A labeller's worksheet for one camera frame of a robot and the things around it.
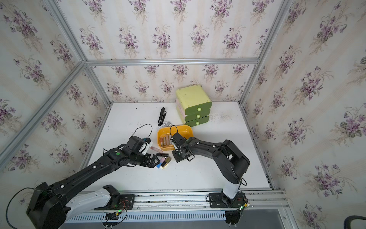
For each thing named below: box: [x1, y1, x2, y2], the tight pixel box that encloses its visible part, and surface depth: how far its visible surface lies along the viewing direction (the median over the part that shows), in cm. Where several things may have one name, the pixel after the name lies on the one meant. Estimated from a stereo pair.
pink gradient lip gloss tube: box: [150, 146, 163, 154], surface depth 93 cm
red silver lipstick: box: [159, 136, 164, 147], surface depth 97 cm
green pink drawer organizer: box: [175, 84, 213, 128], surface depth 95 cm
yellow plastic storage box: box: [157, 124, 194, 151], surface depth 98 cm
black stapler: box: [157, 106, 167, 126], surface depth 109 cm
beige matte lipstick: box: [165, 134, 170, 146], surface depth 97 cm
